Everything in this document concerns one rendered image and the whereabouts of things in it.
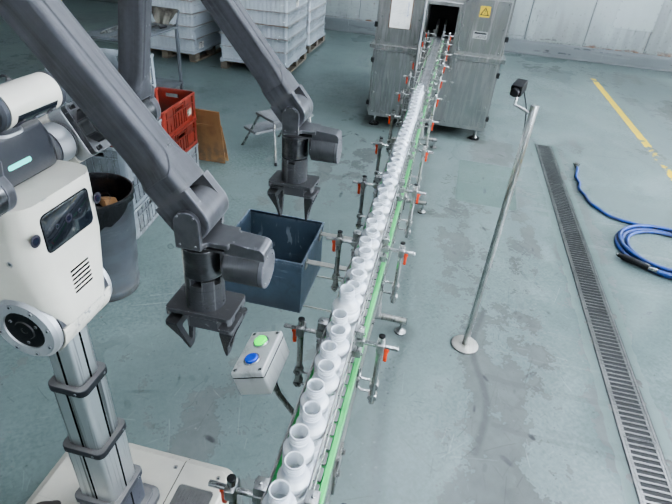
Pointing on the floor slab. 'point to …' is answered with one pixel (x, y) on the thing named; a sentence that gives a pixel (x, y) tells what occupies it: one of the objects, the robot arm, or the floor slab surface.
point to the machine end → (475, 65)
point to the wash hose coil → (632, 235)
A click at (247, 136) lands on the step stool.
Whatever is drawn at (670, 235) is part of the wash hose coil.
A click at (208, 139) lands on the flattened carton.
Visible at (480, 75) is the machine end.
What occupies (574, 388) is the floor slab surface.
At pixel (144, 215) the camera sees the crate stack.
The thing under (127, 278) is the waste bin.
